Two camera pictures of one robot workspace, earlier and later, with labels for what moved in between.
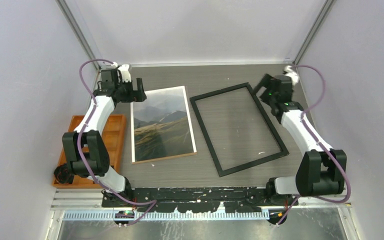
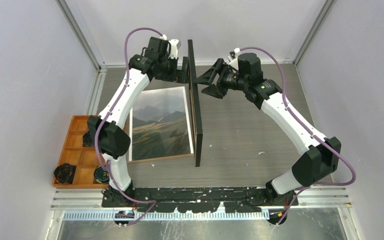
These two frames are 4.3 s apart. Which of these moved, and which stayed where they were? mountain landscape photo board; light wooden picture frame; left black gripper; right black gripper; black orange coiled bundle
Moved: light wooden picture frame; left black gripper; right black gripper
Stayed: black orange coiled bundle; mountain landscape photo board
